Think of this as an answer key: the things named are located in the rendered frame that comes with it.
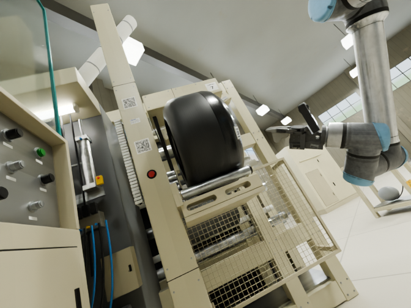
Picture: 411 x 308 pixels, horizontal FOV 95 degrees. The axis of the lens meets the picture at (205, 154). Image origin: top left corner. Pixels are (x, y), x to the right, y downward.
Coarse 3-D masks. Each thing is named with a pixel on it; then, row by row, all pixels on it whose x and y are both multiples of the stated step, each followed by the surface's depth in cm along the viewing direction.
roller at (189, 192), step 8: (240, 168) 86; (248, 168) 86; (224, 176) 83; (232, 176) 84; (240, 176) 85; (200, 184) 81; (208, 184) 81; (216, 184) 82; (224, 184) 84; (184, 192) 79; (192, 192) 79; (200, 192) 81
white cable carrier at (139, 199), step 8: (120, 120) 102; (120, 128) 100; (120, 136) 98; (120, 144) 96; (128, 152) 94; (128, 160) 96; (128, 168) 91; (128, 176) 91; (136, 176) 94; (136, 184) 88; (136, 192) 86; (136, 200) 85
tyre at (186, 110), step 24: (192, 96) 91; (216, 96) 90; (168, 120) 88; (192, 120) 80; (216, 120) 82; (192, 144) 78; (216, 144) 80; (240, 144) 86; (192, 168) 82; (216, 168) 83
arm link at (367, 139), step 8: (344, 128) 62; (352, 128) 61; (360, 128) 60; (368, 128) 59; (376, 128) 58; (384, 128) 57; (344, 136) 62; (352, 136) 61; (360, 136) 60; (368, 136) 59; (376, 136) 58; (384, 136) 57; (344, 144) 63; (352, 144) 62; (360, 144) 61; (368, 144) 59; (376, 144) 59; (384, 144) 58; (352, 152) 63; (360, 152) 61; (368, 152) 60; (376, 152) 60
